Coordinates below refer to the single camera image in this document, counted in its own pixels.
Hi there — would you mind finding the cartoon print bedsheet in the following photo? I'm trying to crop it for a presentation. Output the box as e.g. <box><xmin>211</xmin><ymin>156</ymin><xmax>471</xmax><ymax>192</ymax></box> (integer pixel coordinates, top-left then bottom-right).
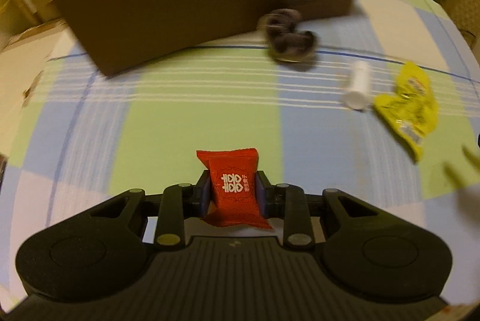
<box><xmin>1</xmin><ymin>20</ymin><xmax>67</xmax><ymax>157</ymax></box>

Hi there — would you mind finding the yellow snack packet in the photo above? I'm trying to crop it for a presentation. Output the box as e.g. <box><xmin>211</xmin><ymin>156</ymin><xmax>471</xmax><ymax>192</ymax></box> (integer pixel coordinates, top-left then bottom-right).
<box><xmin>373</xmin><ymin>62</ymin><xmax>439</xmax><ymax>162</ymax></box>

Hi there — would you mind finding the white cream tube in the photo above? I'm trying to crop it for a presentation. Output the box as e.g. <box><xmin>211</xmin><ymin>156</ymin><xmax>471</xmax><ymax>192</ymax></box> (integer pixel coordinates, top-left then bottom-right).
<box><xmin>342</xmin><ymin>61</ymin><xmax>372</xmax><ymax>111</ymax></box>

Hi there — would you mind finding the dark velvet scrunchie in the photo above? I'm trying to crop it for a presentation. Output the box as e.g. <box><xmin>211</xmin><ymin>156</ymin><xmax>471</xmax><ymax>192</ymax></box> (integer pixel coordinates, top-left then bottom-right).
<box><xmin>257</xmin><ymin>9</ymin><xmax>318</xmax><ymax>63</ymax></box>

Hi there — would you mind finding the red candy packet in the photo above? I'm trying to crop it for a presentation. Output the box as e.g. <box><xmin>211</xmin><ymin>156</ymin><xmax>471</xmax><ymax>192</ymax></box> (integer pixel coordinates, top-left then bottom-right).
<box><xmin>197</xmin><ymin>148</ymin><xmax>272</xmax><ymax>230</ymax></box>

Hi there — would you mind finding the checkered tablecloth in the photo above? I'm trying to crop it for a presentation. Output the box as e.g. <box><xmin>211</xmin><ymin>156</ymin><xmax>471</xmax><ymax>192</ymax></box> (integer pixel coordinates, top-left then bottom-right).
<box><xmin>1</xmin><ymin>0</ymin><xmax>479</xmax><ymax>309</ymax></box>

